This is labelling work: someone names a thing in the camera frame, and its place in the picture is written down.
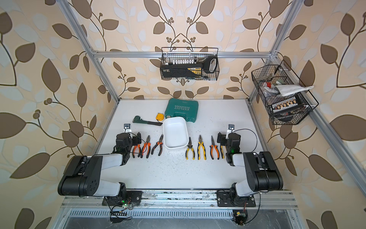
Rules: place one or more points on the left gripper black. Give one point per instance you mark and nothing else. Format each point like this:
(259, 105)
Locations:
(136, 139)

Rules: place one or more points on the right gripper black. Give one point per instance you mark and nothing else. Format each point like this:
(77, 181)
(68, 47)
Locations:
(223, 136)

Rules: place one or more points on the orange black long-nose pliers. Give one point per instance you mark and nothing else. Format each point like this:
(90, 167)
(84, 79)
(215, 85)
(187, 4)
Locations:
(213, 148)

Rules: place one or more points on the orange black combination pliers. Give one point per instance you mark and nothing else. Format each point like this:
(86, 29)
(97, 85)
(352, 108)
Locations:
(146, 148)

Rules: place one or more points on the yellow black combination pliers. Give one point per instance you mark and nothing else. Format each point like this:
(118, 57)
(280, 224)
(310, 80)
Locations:
(201, 148)

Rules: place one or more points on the yellow black long-nose pliers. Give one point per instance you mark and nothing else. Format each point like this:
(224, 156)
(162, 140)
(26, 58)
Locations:
(190, 149)

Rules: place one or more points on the white plastic storage box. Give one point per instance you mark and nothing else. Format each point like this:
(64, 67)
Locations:
(175, 133)

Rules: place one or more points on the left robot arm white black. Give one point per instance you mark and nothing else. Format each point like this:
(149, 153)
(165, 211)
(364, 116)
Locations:
(82, 176)

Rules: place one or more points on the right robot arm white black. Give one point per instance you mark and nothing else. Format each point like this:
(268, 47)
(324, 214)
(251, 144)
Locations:
(261, 173)

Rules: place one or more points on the socket set box in basket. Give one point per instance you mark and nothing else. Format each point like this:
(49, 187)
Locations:
(287, 105)

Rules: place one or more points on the yellow tape measure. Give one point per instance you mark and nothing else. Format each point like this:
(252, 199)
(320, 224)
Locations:
(160, 117)

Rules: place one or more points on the green plastic tool case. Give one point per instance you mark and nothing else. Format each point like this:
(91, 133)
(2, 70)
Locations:
(187, 109)

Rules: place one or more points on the white papers in basket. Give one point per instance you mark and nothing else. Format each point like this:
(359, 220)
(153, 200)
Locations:
(287, 90)

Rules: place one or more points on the black yellow tool in basket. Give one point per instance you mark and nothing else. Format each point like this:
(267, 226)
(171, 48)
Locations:
(193, 68)

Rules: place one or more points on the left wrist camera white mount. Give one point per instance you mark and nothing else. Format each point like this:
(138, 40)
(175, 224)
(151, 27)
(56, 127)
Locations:
(127, 128)

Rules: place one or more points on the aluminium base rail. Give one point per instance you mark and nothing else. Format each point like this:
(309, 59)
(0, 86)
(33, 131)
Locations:
(208, 199)

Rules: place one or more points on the right black wire basket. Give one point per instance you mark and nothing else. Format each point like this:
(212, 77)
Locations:
(267, 77)

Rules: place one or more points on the black wire basket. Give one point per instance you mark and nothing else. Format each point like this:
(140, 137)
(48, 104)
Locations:
(267, 77)
(188, 52)

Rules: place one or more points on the back black wire basket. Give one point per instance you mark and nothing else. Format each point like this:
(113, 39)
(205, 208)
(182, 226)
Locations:
(188, 52)

